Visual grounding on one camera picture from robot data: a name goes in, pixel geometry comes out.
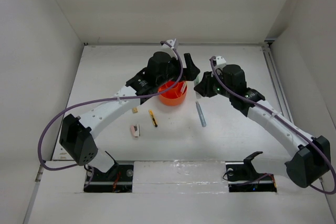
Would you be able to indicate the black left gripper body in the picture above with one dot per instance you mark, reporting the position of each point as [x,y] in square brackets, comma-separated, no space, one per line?
[174,72]

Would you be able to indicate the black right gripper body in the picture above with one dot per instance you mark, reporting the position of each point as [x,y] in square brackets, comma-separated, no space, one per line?
[221,90]

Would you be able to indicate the green pastel highlighter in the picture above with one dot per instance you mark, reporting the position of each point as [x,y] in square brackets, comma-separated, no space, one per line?
[196,81]

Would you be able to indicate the pink pen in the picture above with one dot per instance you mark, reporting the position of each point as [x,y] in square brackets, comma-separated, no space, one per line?
[183,87]

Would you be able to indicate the blue grey marker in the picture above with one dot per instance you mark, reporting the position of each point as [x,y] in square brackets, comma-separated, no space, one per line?
[201,115]

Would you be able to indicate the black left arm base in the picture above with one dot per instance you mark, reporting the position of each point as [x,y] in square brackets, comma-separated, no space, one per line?
[120,180]

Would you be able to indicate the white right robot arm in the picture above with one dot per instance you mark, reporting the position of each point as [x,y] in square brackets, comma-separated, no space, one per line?
[310,156]

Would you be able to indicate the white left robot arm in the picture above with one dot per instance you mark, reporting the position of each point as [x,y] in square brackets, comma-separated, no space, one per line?
[78,133]

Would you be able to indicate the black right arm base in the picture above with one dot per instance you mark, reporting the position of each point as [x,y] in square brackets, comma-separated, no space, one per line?
[243,178]

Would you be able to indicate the orange round divided container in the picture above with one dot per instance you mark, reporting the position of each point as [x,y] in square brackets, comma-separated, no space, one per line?
[172,97]

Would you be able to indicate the yellow black utility knife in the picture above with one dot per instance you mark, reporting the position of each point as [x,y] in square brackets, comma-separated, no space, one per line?
[153,118]

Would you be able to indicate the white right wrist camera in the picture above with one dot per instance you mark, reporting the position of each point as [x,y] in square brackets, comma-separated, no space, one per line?
[218,62]

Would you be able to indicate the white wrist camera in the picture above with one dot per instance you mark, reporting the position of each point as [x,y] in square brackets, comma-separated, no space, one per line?
[169,45]
[218,62]

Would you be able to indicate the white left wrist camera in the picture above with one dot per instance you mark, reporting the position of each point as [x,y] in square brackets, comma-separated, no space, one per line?
[169,45]

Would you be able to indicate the aluminium side rail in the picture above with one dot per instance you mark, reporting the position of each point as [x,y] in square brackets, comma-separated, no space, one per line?
[275,79]

